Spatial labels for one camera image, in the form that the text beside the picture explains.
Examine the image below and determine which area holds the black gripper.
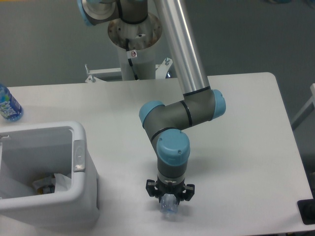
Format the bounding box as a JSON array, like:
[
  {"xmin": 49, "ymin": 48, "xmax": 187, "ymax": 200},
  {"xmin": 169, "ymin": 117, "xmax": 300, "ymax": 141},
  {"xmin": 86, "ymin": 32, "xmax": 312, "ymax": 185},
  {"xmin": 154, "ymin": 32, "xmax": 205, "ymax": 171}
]
[{"xmin": 146, "ymin": 179, "xmax": 195, "ymax": 203}]

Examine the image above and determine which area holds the clear plastic bottle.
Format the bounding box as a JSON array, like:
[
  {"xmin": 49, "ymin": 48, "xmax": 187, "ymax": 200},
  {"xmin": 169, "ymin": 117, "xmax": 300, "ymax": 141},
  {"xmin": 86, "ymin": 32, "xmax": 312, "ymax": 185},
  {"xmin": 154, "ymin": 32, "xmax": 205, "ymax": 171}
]
[{"xmin": 159, "ymin": 194, "xmax": 178, "ymax": 221}]

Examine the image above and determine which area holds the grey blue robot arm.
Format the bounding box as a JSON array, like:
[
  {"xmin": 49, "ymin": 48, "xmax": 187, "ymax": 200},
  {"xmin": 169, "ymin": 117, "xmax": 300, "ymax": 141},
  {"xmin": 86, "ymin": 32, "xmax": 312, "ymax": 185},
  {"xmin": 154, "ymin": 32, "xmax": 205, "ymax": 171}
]
[{"xmin": 77, "ymin": 0, "xmax": 226, "ymax": 207}]

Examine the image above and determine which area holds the trash inside the can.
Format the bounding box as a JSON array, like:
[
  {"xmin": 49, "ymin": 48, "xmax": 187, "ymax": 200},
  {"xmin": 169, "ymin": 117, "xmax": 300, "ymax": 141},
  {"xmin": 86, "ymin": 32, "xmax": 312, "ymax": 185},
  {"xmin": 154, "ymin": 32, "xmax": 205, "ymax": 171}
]
[{"xmin": 32, "ymin": 173, "xmax": 72, "ymax": 195}]

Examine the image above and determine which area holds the white trash can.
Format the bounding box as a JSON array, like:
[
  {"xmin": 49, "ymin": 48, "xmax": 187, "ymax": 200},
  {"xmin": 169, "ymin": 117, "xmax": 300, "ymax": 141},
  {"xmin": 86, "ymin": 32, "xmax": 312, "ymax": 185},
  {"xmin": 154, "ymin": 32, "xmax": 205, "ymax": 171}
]
[{"xmin": 0, "ymin": 121, "xmax": 99, "ymax": 227}]

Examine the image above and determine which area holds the black clamp at table edge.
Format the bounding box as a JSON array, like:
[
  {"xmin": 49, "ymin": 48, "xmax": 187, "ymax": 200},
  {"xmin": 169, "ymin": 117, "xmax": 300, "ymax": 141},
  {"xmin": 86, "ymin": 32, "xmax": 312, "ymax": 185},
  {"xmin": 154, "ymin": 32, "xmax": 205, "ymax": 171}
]
[{"xmin": 297, "ymin": 199, "xmax": 315, "ymax": 225}]

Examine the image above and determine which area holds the blue labelled water bottle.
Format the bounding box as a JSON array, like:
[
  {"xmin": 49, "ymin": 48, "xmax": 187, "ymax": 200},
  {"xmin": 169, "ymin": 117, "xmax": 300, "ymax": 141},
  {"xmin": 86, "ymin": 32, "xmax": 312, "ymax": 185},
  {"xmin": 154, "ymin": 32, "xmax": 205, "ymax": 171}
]
[{"xmin": 0, "ymin": 84, "xmax": 24, "ymax": 122}]

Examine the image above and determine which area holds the white pedestal foot bracket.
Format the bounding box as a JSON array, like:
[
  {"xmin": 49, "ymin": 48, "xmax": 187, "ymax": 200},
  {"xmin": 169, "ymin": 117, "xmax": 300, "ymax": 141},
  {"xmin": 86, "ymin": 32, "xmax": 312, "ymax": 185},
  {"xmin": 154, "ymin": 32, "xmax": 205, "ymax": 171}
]
[{"xmin": 85, "ymin": 58, "xmax": 173, "ymax": 83}]

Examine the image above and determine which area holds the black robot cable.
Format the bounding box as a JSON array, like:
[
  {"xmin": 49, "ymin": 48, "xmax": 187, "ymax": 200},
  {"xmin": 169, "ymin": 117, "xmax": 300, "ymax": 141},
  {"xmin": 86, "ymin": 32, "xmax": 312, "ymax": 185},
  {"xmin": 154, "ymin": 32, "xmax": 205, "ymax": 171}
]
[{"xmin": 125, "ymin": 38, "xmax": 140, "ymax": 81}]

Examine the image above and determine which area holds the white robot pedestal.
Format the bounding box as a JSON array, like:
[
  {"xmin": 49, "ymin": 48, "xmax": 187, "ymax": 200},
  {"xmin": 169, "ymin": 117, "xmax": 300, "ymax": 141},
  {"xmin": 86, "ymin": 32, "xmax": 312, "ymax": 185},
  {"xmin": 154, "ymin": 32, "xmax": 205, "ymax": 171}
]
[{"xmin": 108, "ymin": 13, "xmax": 162, "ymax": 81}]

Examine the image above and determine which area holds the white frame at right edge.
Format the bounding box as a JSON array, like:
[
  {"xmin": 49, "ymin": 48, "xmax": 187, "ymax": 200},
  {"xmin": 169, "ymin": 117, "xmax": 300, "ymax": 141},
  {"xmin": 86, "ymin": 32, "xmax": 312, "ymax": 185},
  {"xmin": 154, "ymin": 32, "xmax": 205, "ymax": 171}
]
[{"xmin": 291, "ymin": 83, "xmax": 315, "ymax": 130}]

